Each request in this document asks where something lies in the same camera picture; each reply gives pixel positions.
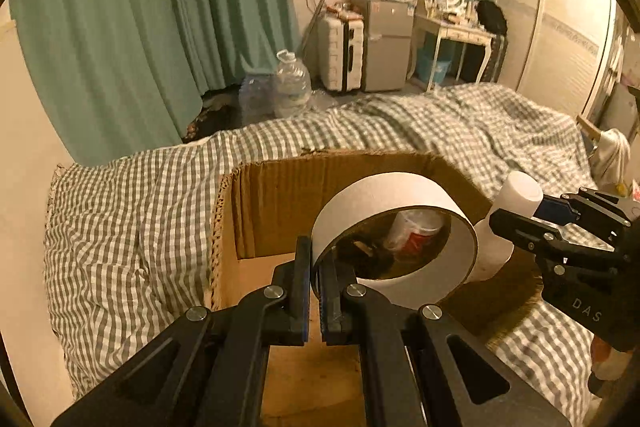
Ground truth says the white cylindrical bottle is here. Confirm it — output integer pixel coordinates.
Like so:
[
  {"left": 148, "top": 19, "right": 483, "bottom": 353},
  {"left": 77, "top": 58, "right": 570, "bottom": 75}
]
[{"left": 466, "top": 171, "right": 544, "bottom": 282}]

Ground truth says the white tape roll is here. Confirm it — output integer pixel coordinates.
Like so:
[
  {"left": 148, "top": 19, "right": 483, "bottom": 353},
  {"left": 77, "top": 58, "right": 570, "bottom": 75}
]
[{"left": 311, "top": 172, "right": 477, "bottom": 309}]

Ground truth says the red white can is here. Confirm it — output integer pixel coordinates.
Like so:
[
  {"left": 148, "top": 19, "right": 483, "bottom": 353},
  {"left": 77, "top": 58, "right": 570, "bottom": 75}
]
[{"left": 383, "top": 208, "right": 445, "bottom": 262}]

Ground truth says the small black object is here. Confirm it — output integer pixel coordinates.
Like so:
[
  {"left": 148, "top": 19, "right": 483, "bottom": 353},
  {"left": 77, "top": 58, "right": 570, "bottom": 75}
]
[{"left": 336, "top": 237, "right": 378, "bottom": 267}]

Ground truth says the white cloth on chair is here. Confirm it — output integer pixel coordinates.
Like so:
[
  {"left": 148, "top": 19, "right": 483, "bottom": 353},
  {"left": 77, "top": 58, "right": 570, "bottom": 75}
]
[{"left": 589, "top": 129, "right": 630, "bottom": 195}]

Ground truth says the green checkered bed quilt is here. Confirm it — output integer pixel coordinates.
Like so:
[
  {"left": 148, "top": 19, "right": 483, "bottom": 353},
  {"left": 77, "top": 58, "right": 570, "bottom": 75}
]
[{"left": 44, "top": 84, "right": 592, "bottom": 398}]

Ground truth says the brown cardboard box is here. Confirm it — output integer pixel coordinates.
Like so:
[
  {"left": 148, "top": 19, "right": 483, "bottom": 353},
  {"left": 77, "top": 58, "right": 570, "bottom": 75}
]
[{"left": 208, "top": 150, "right": 541, "bottom": 426}]

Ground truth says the white wardrobe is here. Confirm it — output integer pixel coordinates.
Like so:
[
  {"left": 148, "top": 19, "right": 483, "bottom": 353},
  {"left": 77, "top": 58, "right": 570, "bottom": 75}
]
[{"left": 497, "top": 0, "right": 616, "bottom": 117}]

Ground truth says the blue bin under table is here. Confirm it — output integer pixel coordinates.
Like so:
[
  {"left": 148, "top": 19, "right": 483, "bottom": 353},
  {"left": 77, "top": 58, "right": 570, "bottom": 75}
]
[{"left": 416, "top": 48, "right": 451, "bottom": 84}]

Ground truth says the black bag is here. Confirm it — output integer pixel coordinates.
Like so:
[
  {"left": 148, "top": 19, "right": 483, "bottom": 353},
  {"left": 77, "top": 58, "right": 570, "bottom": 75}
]
[{"left": 476, "top": 0, "right": 508, "bottom": 36}]

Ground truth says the white dressing table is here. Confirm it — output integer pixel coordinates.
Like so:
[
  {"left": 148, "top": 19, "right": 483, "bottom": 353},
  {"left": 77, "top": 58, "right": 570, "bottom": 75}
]
[{"left": 406, "top": 11, "right": 499, "bottom": 93}]

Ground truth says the dark pile on floor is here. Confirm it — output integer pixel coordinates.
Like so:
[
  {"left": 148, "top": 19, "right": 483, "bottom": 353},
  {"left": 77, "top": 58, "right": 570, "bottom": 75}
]
[{"left": 182, "top": 86, "right": 242, "bottom": 143}]

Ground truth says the silver mini fridge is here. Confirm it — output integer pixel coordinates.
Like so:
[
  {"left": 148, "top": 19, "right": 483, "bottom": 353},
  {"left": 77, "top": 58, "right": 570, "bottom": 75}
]
[{"left": 350, "top": 0, "right": 413, "bottom": 92}]

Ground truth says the white suitcase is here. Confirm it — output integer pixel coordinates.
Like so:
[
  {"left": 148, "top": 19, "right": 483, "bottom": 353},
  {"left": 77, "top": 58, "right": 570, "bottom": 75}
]
[{"left": 318, "top": 13, "right": 364, "bottom": 93}]

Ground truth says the large clear water jug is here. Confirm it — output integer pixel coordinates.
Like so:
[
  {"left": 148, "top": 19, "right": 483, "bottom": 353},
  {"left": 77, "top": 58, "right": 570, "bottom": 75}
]
[{"left": 272, "top": 49, "right": 312, "bottom": 118}]

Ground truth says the green curtain left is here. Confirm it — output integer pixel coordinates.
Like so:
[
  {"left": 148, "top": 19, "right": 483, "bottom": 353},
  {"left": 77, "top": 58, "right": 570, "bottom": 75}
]
[{"left": 9, "top": 0, "right": 299, "bottom": 166}]

